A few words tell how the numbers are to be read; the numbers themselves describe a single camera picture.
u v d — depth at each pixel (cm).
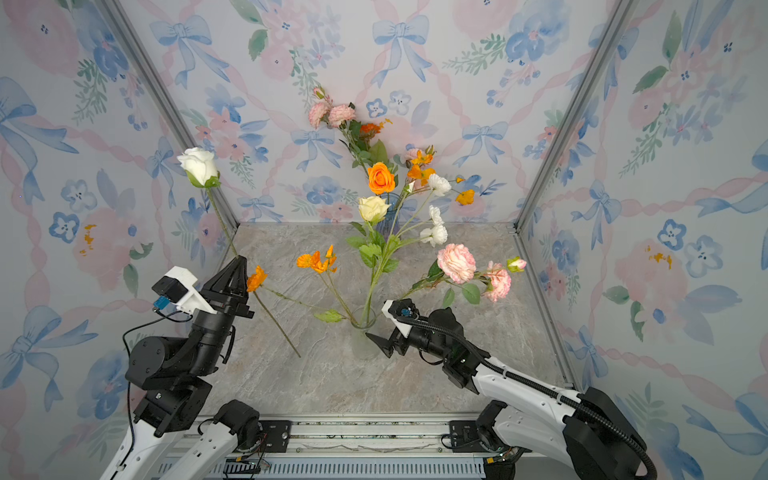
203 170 44
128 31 72
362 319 76
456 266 52
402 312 62
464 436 73
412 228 66
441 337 62
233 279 52
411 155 93
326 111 85
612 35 72
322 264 60
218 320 50
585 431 41
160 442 44
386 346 66
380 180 71
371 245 64
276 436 75
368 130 90
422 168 81
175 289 43
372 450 72
